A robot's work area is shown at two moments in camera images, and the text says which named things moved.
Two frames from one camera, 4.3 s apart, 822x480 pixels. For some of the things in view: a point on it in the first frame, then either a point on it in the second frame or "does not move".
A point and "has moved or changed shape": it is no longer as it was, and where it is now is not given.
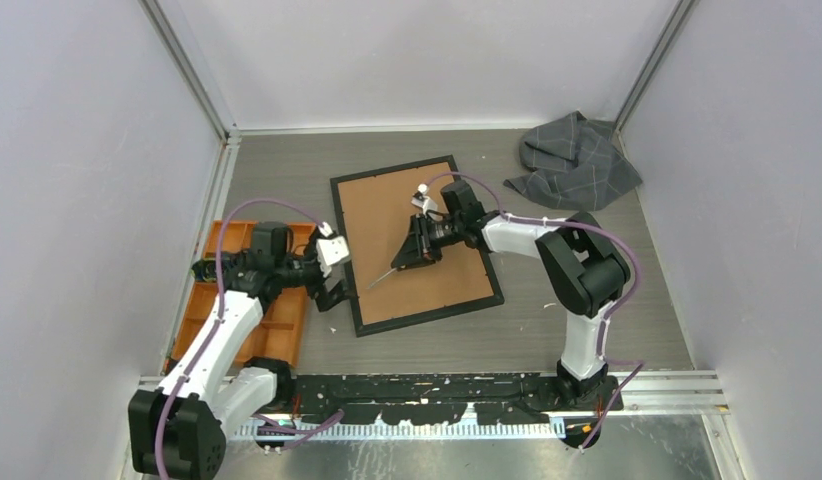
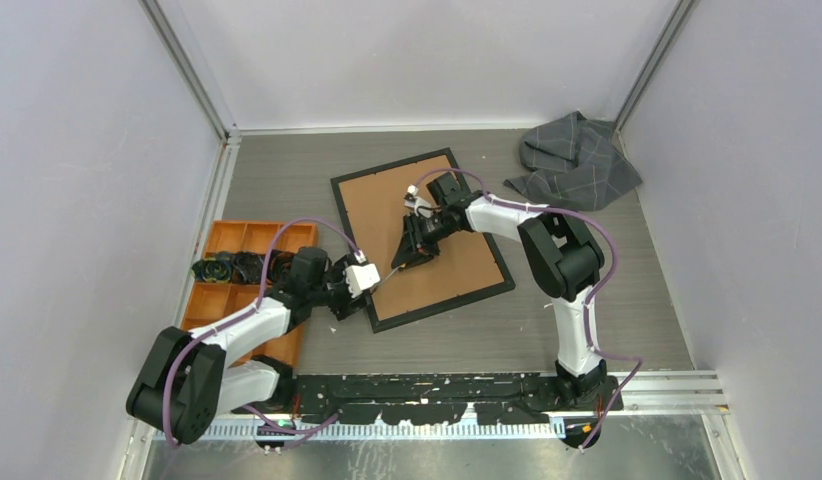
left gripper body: (301, 271) to (333, 292)
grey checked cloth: (574, 163) does not move
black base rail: (447, 399) does not move
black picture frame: (375, 212) has moved or changed shape
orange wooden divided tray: (281, 323) does not move
